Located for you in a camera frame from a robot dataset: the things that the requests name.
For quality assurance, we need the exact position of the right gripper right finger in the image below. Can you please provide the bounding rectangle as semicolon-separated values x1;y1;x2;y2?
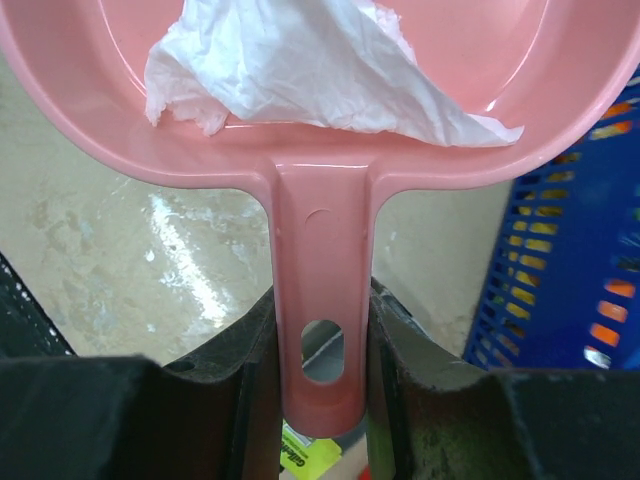
367;280;493;479

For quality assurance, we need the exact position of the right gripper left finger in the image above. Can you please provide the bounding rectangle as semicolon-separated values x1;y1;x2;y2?
165;289;280;479

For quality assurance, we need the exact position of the paper scrap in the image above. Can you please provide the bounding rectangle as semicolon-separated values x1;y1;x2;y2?
144;1;522;148

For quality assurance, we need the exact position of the pink dustpan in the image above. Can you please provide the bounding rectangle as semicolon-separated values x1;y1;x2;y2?
1;1;639;438

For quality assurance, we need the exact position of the black green razor box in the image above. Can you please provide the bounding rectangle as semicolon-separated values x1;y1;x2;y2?
280;421;366;479

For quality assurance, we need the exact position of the blue plastic basket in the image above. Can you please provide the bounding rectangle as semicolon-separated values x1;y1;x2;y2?
463;78;639;370

